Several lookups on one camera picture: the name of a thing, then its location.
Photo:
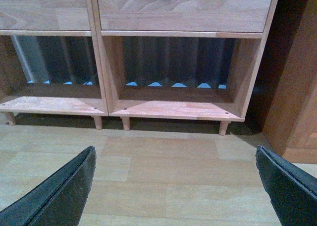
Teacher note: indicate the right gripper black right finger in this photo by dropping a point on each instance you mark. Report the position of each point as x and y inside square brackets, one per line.
[292, 191]

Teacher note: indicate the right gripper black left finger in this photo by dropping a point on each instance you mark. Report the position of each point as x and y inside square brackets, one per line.
[57, 201]

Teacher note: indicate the left wooden shelf unit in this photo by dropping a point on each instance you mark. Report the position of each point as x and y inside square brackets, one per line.
[49, 59]

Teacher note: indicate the wooden shelf unit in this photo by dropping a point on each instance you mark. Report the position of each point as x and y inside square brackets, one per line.
[181, 59]
[49, 59]

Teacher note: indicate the right wooden shelf unit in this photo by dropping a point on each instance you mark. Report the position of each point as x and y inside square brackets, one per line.
[181, 59]

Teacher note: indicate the brown wooden cabinet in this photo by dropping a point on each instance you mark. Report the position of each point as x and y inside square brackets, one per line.
[291, 123]

